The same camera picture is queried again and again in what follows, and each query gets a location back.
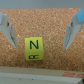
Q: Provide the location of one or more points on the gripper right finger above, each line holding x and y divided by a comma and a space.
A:
70, 33

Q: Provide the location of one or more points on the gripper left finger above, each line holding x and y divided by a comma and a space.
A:
10, 31

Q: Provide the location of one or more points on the yellow block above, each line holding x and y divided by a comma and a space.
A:
33, 49

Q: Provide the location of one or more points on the white plastic box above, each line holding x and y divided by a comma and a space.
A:
40, 76

